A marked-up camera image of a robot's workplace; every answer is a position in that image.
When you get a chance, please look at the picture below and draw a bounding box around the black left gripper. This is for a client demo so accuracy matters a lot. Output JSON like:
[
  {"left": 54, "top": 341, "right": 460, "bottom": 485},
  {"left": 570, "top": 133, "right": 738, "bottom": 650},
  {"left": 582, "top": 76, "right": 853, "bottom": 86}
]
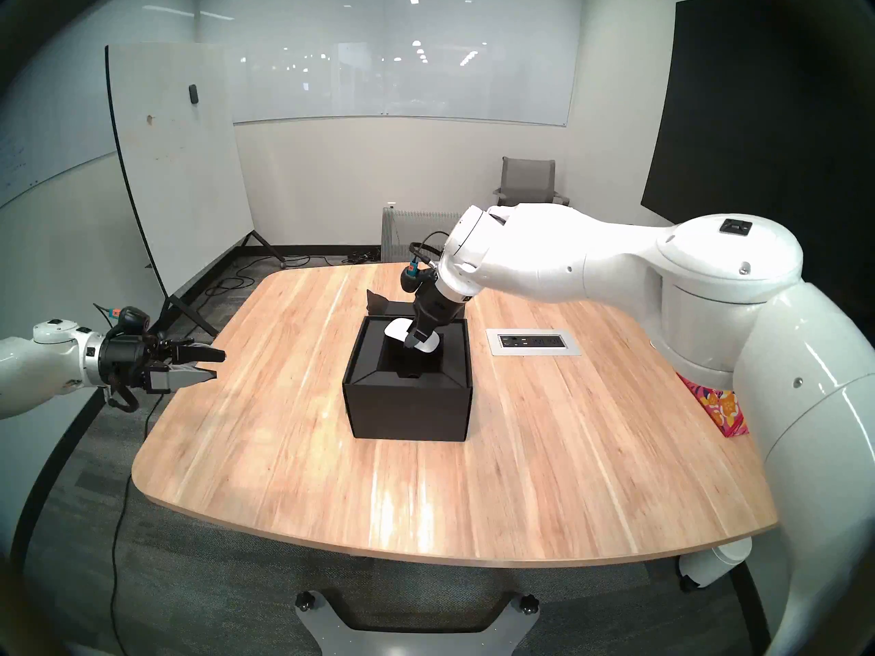
[{"left": 99, "top": 333, "right": 226, "bottom": 394}]

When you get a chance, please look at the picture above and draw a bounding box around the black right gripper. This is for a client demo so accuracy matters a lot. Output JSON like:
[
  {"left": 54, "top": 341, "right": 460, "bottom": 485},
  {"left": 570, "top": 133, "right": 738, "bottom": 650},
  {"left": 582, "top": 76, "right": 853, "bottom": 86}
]
[{"left": 405, "top": 275, "right": 470, "bottom": 350}]

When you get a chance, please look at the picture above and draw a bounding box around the white computer mouse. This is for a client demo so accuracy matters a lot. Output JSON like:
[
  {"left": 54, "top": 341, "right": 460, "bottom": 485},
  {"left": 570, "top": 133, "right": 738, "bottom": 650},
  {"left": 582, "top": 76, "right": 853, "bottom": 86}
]
[{"left": 384, "top": 318, "right": 440, "bottom": 355}]

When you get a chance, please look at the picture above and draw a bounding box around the black cardboard box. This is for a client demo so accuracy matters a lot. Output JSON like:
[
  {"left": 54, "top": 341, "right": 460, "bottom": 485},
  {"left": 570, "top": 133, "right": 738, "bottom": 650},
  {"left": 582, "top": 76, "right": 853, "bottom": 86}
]
[{"left": 342, "top": 289, "right": 474, "bottom": 443}]

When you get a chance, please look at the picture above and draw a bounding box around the red floral tissue box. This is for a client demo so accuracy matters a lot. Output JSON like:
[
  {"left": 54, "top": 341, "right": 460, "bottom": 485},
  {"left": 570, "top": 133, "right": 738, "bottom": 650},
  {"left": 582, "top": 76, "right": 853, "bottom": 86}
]
[{"left": 677, "top": 371, "right": 751, "bottom": 439}]

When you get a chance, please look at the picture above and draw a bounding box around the wide grey mesh chair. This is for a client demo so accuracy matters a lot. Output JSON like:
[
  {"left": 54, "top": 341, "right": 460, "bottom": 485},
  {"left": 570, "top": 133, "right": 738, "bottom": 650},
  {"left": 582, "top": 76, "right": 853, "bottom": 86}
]
[{"left": 380, "top": 207, "right": 466, "bottom": 263}]

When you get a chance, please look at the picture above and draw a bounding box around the grey table outlet panel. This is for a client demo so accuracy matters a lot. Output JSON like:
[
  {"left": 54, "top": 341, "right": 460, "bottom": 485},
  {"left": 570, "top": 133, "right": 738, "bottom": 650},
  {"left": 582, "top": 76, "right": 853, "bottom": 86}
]
[{"left": 486, "top": 329, "right": 582, "bottom": 356}]

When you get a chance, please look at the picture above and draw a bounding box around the grey swivel armchair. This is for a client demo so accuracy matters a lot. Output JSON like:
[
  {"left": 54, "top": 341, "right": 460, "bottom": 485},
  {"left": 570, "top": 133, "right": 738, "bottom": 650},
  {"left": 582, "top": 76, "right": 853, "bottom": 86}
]
[{"left": 492, "top": 157, "right": 570, "bottom": 208}]

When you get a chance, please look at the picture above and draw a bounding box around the rolling whiteboard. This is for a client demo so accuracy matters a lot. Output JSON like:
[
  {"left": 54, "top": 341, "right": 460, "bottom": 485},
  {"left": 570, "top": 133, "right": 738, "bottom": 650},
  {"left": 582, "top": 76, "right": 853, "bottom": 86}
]
[{"left": 105, "top": 43, "right": 286, "bottom": 338}]

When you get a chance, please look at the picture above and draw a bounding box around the white cylindrical floor unit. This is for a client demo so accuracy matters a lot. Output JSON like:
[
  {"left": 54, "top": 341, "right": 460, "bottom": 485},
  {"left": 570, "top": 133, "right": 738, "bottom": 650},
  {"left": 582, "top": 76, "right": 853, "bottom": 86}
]
[{"left": 677, "top": 535, "right": 753, "bottom": 592}]

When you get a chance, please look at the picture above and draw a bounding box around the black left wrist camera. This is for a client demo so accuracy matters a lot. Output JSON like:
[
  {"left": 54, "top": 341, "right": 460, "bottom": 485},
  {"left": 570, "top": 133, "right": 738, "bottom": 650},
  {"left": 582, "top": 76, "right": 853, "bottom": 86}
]
[{"left": 109, "top": 306, "right": 152, "bottom": 336}]

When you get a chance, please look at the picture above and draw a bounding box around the glass wall whiteboard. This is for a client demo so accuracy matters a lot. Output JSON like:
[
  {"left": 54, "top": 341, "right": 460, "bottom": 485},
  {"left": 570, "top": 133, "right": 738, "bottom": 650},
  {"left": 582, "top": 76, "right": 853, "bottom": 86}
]
[
  {"left": 222, "top": 0, "right": 582, "bottom": 127},
  {"left": 0, "top": 46, "right": 124, "bottom": 211}
]

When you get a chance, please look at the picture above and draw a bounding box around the grey metal pedestal base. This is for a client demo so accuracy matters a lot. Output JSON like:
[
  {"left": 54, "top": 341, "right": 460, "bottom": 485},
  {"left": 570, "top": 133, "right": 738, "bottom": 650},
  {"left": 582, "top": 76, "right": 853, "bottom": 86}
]
[{"left": 295, "top": 590, "right": 541, "bottom": 656}]

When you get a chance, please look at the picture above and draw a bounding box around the black wall screen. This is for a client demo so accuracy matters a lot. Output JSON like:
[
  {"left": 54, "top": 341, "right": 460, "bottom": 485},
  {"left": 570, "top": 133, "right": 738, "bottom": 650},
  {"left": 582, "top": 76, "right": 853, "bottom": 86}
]
[{"left": 641, "top": 0, "right": 875, "bottom": 307}]

